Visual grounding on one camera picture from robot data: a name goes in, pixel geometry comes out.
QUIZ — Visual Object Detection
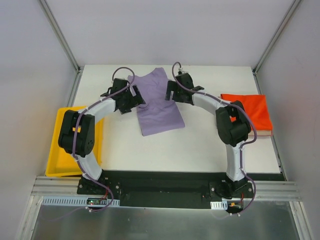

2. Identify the purple t-shirt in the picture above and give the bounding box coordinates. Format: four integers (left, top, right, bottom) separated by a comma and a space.
127, 67, 185, 137

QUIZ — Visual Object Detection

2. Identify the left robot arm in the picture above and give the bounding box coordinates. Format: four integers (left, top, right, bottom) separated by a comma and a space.
58, 76, 145, 195

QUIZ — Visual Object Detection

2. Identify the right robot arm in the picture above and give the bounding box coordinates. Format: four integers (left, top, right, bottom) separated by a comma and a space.
165, 70, 251, 200

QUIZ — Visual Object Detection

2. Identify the folded orange t-shirt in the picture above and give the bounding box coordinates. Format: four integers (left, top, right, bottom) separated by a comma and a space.
220, 93, 273, 131

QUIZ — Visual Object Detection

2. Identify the yellow plastic tray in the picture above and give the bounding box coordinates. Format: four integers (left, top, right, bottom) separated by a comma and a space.
45, 106, 104, 177

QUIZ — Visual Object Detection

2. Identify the folded beige t-shirt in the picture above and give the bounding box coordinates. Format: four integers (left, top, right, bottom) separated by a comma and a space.
248, 129, 273, 137

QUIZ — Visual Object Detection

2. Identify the left aluminium frame post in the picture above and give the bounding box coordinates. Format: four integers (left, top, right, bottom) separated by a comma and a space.
38, 0, 84, 75

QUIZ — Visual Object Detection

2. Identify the aluminium frame post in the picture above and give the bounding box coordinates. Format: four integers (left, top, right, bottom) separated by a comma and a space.
252, 0, 303, 76
38, 0, 84, 75

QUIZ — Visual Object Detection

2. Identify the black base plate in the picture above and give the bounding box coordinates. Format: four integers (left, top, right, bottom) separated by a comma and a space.
76, 169, 253, 209

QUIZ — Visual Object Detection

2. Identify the right white cable duct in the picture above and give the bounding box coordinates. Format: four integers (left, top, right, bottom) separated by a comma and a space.
210, 200, 228, 211

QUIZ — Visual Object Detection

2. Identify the white cable duct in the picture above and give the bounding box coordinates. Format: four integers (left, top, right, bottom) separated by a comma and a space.
42, 196, 120, 208
210, 200, 228, 211

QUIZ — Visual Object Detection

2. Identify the left white cable duct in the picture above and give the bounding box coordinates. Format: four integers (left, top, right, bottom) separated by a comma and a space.
42, 196, 120, 208

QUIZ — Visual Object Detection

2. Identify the right aluminium frame post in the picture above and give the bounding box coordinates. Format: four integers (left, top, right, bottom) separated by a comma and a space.
252, 0, 303, 76

